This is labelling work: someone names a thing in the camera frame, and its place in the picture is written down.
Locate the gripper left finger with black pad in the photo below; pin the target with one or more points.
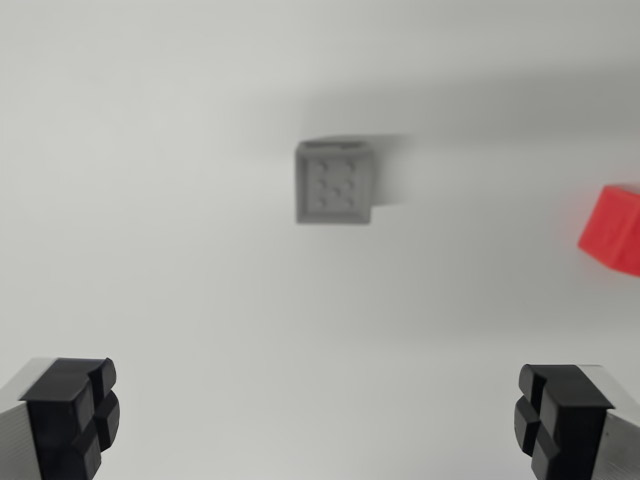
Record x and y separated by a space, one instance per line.
55 425

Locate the grey cube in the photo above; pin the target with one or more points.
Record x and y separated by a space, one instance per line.
334 185

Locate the red cube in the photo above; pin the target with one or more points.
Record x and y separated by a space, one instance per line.
617 230

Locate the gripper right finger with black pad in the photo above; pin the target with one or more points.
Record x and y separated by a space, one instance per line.
570 425

